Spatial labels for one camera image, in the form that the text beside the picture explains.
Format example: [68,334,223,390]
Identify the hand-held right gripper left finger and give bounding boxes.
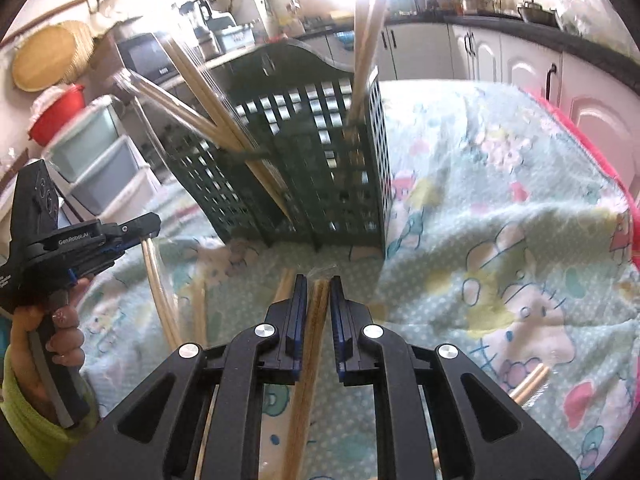
[59,274,309,480]

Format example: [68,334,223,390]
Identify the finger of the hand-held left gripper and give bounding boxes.
[102,212,162,249]
[69,242,131,281]

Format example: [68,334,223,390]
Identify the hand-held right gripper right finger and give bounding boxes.
[328,276,582,480]

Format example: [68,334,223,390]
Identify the bamboo chopstick pair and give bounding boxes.
[282,277,332,480]

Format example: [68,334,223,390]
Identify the dark green plastic utensil basket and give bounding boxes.
[159,40,394,262]

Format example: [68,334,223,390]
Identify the set of bamboo chopsticks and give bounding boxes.
[112,0,551,480]

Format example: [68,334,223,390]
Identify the person's left forearm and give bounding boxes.
[0,350,101,476]

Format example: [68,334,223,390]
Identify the person's left hand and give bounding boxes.
[9,279,91,409]

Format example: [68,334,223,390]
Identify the green grey plastic drawer unit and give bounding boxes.
[45,97,156,216]

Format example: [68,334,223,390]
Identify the red plastic basin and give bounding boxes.
[27,84,86,144]

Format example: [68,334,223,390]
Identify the black microwave oven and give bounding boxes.
[117,32,176,84]

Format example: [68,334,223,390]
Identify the round bamboo tray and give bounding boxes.
[12,21,84,92]

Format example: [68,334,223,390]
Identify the woven straw tray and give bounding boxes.
[60,20,96,84]

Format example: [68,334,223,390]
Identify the cartoon printed green cloth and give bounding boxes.
[80,79,640,480]

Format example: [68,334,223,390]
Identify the white round fan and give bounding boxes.
[94,0,126,29]

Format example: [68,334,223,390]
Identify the wooden pole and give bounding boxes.
[0,0,91,46]

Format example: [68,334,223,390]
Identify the pink towel blanket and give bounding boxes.
[520,85,640,281]

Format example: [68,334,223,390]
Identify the black kitchen countertop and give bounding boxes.
[300,10,640,78]

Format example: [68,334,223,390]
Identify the clear plastic food bag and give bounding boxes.
[555,0,617,36]

